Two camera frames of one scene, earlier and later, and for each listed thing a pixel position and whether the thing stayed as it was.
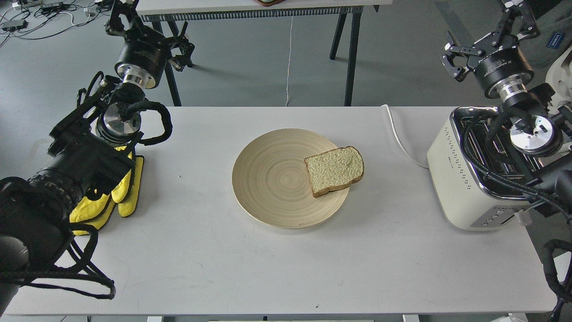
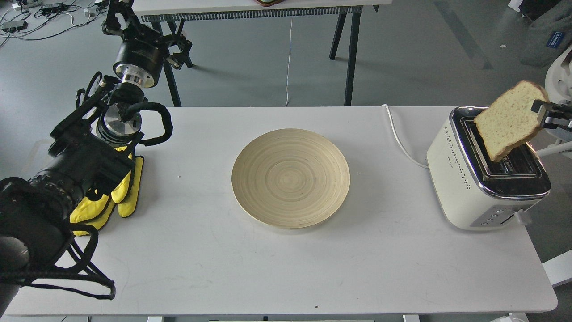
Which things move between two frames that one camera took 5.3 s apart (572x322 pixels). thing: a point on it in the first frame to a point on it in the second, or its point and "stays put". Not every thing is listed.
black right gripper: x=498 y=61 to x=553 y=119
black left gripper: x=143 y=58 stays put
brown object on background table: x=268 y=3 stays put
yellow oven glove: x=96 y=212 stays put
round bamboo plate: x=270 y=176 stays put
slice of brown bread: x=335 y=168 to x=509 y=118
